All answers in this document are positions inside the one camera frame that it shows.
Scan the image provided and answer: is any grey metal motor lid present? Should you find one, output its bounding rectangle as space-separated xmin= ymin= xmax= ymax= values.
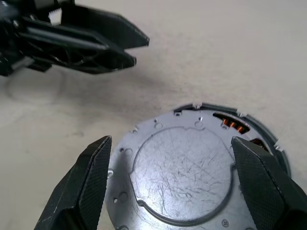
xmin=104 ymin=111 xmax=276 ymax=230

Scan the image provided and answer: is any motor housing with copper windings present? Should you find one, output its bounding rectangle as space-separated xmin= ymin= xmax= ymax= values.
xmin=172 ymin=102 xmax=293 ymax=179

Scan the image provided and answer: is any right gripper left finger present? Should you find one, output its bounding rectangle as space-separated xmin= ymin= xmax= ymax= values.
xmin=33 ymin=135 xmax=113 ymax=230

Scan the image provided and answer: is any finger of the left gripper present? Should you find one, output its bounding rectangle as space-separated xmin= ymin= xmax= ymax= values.
xmin=59 ymin=4 xmax=150 ymax=50
xmin=33 ymin=35 xmax=137 ymax=75

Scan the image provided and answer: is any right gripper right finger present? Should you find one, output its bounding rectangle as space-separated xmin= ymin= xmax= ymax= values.
xmin=230 ymin=136 xmax=307 ymax=230

